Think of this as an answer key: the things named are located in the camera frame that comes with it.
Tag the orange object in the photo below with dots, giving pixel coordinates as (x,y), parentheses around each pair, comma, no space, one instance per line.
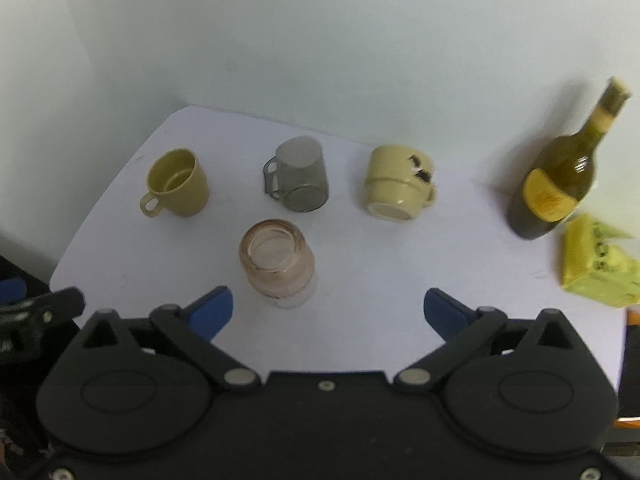
(634,318)

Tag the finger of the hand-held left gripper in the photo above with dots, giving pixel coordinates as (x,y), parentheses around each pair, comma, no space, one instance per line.
(11,290)
(59,304)

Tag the grey transparent cup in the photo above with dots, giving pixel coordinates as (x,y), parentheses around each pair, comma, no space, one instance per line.
(300,175)

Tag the pink glass jar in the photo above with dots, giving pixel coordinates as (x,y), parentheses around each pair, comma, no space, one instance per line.
(278,266)

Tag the yellow carton box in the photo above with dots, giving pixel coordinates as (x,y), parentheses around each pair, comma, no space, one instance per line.
(597,265)

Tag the cream ceramic cup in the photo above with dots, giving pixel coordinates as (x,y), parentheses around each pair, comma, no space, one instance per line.
(397,185)

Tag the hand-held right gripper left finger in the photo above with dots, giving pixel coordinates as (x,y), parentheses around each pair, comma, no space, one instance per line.
(212,312)

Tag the dark green glass bottle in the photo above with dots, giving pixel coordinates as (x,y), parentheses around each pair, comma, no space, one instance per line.
(557,185)

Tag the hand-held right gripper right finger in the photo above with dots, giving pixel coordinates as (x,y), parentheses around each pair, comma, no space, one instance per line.
(444,312)

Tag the yellow plastic cup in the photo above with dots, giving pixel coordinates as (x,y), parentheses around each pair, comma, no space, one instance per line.
(177,185)

